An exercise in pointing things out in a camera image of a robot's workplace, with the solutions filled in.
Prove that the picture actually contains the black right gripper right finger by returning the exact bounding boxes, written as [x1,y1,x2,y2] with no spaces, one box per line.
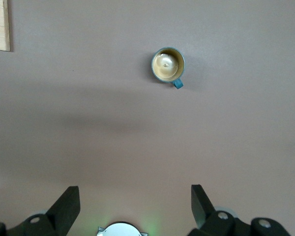
[188,184,292,236]

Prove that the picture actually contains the dark teal ceramic cup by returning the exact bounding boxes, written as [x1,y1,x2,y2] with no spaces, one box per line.
[151,46,186,90]

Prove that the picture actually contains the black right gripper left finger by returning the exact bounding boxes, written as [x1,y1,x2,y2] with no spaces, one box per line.
[0,186,81,236]

